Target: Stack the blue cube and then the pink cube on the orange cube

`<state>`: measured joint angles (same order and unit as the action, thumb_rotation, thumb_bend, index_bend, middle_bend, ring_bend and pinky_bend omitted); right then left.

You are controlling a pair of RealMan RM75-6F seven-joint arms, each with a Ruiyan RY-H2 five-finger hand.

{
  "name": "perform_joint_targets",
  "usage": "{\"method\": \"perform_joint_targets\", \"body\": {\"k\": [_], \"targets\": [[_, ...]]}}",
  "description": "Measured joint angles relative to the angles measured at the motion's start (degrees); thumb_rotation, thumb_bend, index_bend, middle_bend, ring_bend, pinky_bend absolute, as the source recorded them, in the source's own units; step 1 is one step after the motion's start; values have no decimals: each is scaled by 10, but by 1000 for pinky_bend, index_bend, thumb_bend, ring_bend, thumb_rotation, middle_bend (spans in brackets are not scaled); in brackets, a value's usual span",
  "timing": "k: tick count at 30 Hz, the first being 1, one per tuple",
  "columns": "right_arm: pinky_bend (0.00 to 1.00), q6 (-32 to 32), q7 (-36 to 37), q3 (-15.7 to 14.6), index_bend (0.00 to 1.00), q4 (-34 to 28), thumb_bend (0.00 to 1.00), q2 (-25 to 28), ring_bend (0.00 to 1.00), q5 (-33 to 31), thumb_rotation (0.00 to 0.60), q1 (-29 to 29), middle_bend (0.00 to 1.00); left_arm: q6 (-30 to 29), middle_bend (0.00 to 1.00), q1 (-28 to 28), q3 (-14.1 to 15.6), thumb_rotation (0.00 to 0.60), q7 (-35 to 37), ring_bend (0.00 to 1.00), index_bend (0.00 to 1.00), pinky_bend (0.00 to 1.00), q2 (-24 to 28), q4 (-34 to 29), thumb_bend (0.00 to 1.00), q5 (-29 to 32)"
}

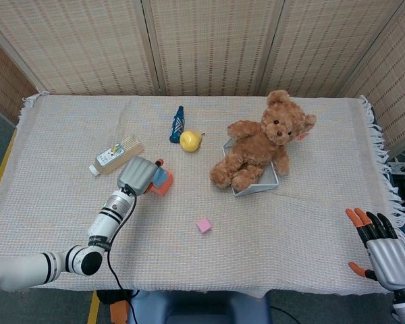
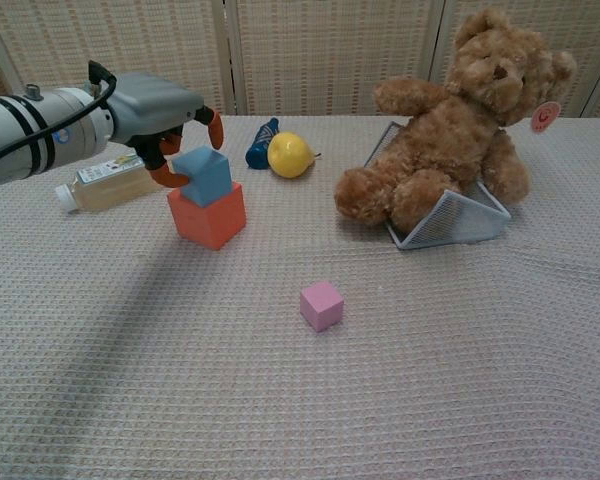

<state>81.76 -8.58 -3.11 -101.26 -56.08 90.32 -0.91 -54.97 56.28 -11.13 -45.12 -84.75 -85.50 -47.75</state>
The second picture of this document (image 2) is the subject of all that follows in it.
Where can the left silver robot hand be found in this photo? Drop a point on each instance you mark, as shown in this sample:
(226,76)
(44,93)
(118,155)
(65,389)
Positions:
(150,107)

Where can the blue cube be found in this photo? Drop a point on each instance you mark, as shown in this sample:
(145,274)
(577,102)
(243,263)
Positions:
(207,177)

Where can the pink cube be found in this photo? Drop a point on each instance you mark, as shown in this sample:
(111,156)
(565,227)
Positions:
(321,306)

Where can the orange cube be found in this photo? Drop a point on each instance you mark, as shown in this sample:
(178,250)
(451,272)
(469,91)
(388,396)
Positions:
(207,222)

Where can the clear tea bottle white cap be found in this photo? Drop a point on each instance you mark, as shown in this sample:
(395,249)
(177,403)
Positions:
(110,187)

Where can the small dark blue bottle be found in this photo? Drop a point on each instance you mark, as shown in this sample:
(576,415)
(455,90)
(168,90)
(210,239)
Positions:
(258,150)

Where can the yellow pear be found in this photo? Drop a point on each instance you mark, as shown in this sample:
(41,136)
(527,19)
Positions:
(289,155)

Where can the woven folding screen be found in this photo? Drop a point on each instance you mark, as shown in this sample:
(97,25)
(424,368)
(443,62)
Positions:
(320,55)

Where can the brown teddy bear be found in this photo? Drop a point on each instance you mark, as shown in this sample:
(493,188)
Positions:
(445,145)

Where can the beige woven tablecloth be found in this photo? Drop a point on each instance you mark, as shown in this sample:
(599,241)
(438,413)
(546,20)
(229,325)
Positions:
(300,375)

